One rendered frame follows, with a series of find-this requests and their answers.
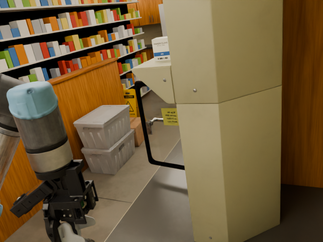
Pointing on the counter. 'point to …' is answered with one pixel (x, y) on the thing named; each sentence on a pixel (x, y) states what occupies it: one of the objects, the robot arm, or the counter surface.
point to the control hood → (157, 78)
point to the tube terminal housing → (229, 112)
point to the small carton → (161, 49)
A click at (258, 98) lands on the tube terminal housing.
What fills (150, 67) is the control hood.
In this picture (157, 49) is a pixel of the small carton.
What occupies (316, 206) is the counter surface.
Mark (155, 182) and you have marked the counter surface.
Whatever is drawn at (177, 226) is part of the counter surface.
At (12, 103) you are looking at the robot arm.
